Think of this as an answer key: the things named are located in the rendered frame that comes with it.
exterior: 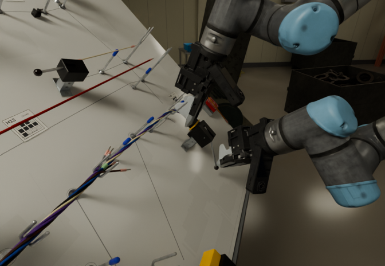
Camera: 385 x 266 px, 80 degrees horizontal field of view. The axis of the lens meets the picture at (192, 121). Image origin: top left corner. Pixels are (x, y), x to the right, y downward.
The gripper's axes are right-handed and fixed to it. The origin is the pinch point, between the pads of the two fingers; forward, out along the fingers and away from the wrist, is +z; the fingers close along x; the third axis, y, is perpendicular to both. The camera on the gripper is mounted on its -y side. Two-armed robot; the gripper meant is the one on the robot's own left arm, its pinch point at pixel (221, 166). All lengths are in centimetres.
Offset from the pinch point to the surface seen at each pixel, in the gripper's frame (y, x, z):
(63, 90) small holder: 13.6, 41.6, -2.4
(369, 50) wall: 368, -646, 124
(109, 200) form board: -8.8, 31.3, -5.3
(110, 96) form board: 16.2, 31.5, 1.1
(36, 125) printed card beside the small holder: 4.1, 44.8, -5.5
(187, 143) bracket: 6.7, 9.2, 2.9
